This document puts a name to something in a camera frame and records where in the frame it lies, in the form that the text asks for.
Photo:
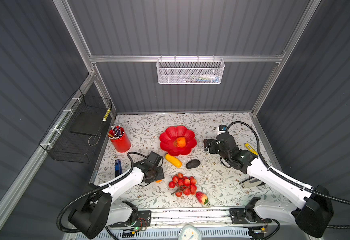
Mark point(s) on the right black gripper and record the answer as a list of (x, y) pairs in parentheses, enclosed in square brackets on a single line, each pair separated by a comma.
[(212, 142)]

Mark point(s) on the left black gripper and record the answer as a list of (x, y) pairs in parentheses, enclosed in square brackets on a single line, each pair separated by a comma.
[(160, 174)]

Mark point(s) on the yellow fake corn cob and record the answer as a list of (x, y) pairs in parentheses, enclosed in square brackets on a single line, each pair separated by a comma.
[(173, 160)]

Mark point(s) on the dark fake avocado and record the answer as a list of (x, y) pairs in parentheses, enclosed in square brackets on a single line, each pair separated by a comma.
[(194, 163)]

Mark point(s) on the red fake grape bunch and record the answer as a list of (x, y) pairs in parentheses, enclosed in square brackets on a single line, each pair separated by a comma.
[(183, 185)]

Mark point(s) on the orange fake persimmon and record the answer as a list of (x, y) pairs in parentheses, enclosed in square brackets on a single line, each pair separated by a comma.
[(180, 142)]

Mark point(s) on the red fake strawberry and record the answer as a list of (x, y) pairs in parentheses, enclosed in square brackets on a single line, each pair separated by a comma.
[(202, 198)]

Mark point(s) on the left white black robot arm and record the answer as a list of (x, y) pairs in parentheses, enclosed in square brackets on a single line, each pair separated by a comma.
[(95, 209)]

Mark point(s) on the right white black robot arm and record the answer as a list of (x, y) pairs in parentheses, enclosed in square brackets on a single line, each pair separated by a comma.
[(310, 208)]

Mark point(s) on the red flower-shaped fruit bowl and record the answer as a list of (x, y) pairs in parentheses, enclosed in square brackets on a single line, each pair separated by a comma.
[(168, 137)]

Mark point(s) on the floral table mat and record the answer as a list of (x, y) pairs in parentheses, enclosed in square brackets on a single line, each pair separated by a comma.
[(222, 186)]

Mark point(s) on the red pen cup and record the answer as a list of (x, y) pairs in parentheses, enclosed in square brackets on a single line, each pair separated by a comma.
[(119, 139)]

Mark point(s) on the white round timer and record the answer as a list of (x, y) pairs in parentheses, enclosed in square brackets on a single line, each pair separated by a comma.
[(189, 232)]

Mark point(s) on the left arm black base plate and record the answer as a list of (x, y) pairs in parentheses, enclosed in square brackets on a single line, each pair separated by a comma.
[(138, 219)]

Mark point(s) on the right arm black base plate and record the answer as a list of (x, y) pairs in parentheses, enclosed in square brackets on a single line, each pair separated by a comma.
[(243, 216)]

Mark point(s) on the white wire mesh basket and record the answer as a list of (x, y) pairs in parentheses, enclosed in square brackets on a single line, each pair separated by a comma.
[(190, 71)]

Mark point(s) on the black wire wall basket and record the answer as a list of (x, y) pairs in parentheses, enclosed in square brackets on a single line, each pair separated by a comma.
[(78, 134)]

